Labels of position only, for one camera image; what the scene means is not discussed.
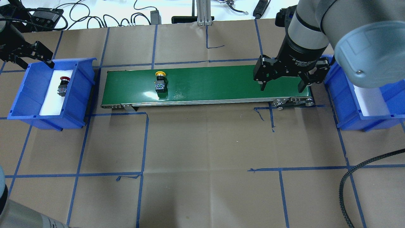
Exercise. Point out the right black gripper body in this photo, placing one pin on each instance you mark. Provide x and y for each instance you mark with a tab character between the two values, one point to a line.
299	50

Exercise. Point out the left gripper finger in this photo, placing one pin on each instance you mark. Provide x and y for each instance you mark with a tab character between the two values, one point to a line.
20	62
50	63

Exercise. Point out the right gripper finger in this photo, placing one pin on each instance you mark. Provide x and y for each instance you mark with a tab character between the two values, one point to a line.
303	84
263	84

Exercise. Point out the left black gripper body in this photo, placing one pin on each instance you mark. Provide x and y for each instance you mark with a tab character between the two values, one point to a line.
11	40

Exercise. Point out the red push button switch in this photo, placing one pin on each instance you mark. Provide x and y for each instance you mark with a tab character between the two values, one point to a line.
62	88

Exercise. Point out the yellow push button switch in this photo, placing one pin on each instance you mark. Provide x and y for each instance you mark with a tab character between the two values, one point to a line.
160	83

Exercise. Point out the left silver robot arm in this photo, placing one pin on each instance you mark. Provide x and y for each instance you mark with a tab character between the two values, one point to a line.
15	215

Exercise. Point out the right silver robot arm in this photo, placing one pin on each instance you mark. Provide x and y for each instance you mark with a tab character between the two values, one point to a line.
367	37

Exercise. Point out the left blue plastic bin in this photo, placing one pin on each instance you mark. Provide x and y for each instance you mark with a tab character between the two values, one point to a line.
31	94

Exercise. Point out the blue plastic bin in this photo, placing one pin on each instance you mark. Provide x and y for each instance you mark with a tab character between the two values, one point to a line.
31	94
347	109

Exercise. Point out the green conveyor belt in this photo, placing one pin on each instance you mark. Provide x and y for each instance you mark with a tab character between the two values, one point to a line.
194	86

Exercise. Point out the left white foam pad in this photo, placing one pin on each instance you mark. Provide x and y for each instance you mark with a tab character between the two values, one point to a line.
52	105

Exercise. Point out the white foam pad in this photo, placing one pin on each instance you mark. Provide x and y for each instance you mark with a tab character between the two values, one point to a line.
371	101
52	105

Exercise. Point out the black power adapter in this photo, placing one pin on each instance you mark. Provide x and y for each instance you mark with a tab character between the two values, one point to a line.
45	19

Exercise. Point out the right blue plastic bin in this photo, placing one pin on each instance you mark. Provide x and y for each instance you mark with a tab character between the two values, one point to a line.
347	109

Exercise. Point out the right white foam pad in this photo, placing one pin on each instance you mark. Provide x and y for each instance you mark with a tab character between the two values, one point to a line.
371	101

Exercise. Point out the aluminium frame post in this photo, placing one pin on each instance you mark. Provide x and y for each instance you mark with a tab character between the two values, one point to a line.
203	9

